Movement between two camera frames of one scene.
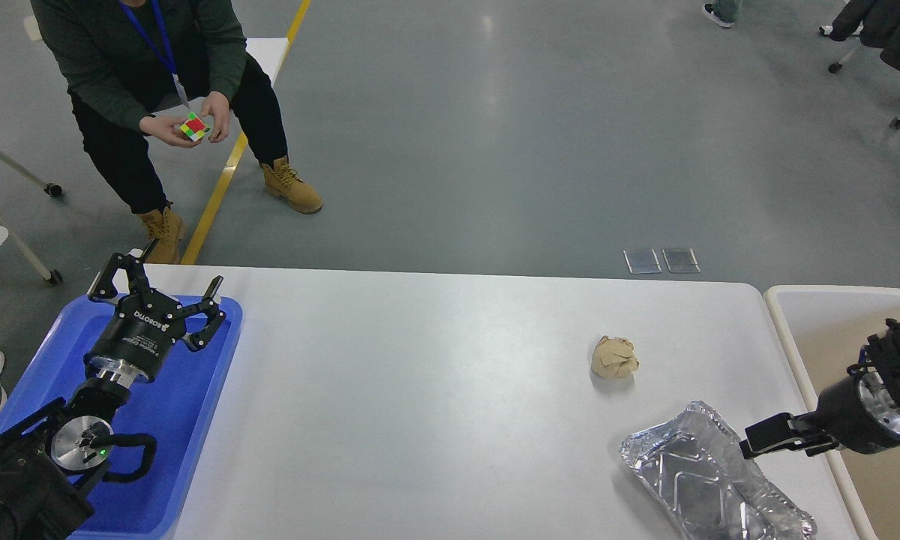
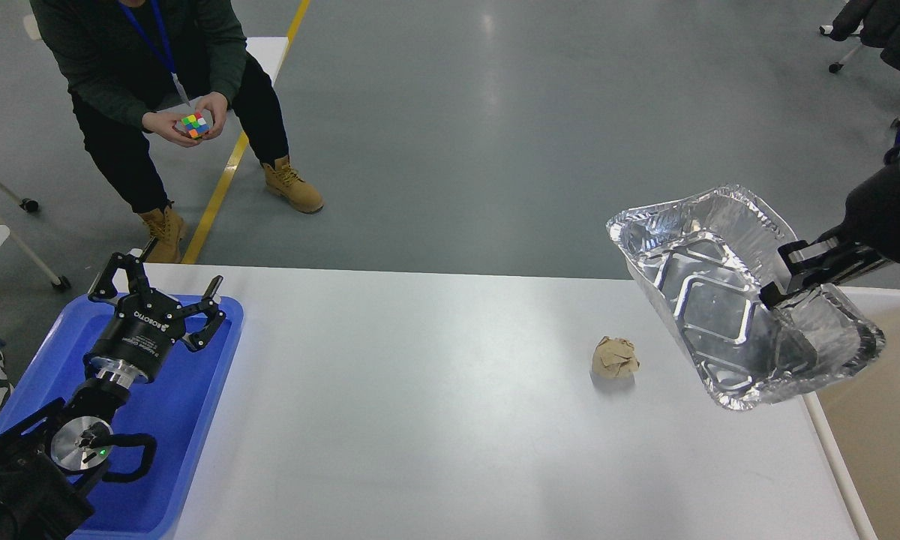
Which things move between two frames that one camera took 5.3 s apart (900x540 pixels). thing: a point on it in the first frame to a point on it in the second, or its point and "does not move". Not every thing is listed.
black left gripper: x=145 y=323 does not move
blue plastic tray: x=175 y=406 does not move
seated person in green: x=171 y=72 does not move
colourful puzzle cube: x=193 y=127 does not move
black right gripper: x=860 y=412 to x=889 y=214
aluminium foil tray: x=694 y=467 to x=706 y=259
